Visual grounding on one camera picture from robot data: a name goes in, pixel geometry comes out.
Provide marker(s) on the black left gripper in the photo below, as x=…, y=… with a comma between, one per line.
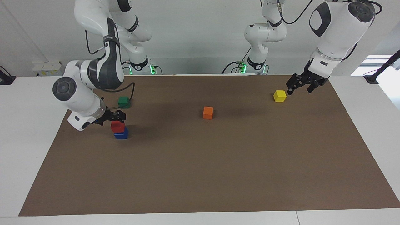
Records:
x=314, y=78

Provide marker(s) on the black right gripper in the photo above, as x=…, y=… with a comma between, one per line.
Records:
x=104, y=117

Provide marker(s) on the red wooden block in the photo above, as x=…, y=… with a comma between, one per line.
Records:
x=117, y=127

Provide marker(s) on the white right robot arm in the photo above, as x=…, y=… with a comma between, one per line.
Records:
x=78, y=93

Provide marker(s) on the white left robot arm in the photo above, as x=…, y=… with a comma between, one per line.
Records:
x=334, y=31

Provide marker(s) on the blue wooden block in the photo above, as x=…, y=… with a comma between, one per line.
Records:
x=122, y=135

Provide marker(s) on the green wooden block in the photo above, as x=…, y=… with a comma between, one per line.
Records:
x=123, y=102

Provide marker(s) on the yellow wooden block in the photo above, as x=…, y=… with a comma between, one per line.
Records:
x=280, y=96

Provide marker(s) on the orange wooden block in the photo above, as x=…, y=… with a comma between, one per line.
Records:
x=208, y=112

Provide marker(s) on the black clamp with pole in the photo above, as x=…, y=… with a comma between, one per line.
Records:
x=373, y=78

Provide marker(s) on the brown table mat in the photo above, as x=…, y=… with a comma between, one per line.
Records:
x=200, y=162

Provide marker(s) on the black table clamp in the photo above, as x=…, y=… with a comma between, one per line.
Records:
x=7, y=79

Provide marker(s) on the white wall socket box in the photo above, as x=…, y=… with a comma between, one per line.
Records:
x=47, y=68

